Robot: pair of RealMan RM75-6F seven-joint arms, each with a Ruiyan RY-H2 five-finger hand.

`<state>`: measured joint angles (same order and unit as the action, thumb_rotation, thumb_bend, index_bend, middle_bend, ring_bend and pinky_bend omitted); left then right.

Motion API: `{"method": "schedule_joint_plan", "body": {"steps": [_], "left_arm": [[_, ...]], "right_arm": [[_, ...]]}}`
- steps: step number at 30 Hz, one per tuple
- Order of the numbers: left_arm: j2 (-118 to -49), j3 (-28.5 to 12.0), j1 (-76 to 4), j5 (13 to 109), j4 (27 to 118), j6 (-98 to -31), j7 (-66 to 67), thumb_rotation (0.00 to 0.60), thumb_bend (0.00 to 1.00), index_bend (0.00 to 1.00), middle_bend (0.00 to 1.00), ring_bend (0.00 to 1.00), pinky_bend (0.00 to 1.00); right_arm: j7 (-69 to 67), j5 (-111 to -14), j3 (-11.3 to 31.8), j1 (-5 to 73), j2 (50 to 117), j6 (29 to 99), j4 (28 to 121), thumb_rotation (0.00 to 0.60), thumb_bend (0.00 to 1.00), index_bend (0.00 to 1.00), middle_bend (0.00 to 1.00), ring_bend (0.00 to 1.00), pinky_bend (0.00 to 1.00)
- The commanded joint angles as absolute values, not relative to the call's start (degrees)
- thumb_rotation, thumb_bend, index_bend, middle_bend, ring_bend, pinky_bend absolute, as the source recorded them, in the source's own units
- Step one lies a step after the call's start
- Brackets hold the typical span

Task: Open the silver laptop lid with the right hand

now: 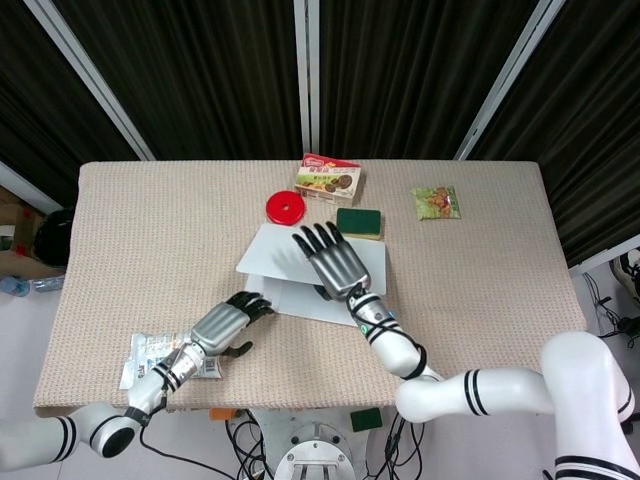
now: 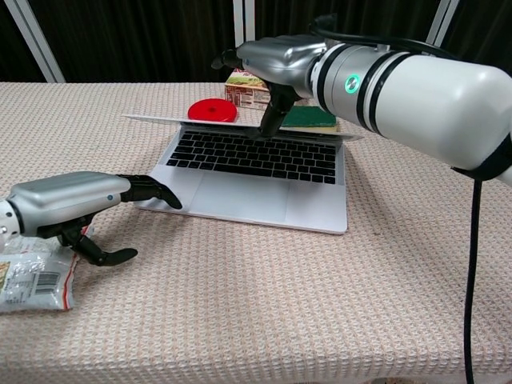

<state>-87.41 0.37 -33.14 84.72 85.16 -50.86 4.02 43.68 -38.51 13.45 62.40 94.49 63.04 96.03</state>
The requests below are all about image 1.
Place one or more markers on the silver white foil packet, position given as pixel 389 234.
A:
pixel 145 352

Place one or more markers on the red round disc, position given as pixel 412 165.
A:
pixel 285 208

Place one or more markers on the red green snack box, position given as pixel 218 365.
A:
pixel 330 181

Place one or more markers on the white tray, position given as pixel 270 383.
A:
pixel 280 260

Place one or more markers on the green yellow sponge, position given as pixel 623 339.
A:
pixel 358 223

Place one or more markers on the black white sneaker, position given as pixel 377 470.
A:
pixel 627 270

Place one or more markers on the black bag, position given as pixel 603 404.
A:
pixel 52 237

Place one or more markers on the cardboard box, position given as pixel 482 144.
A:
pixel 15 230

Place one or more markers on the beige woven tablecloth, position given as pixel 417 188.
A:
pixel 150 240

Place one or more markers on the grey metal frame post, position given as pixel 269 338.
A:
pixel 92 75
pixel 505 80
pixel 307 75

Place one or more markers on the black curtain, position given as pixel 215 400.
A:
pixel 210 75

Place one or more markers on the green snack packet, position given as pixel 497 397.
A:
pixel 436 202

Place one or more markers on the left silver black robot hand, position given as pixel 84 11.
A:
pixel 220 327

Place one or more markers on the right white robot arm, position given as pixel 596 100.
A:
pixel 510 390

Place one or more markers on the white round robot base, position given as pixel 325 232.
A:
pixel 318 457

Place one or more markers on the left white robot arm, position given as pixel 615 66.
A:
pixel 115 415

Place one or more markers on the orange small object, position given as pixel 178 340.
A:
pixel 222 413

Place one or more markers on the clear plastic bottle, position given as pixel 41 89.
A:
pixel 30 285

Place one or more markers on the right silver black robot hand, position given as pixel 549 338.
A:
pixel 337 265

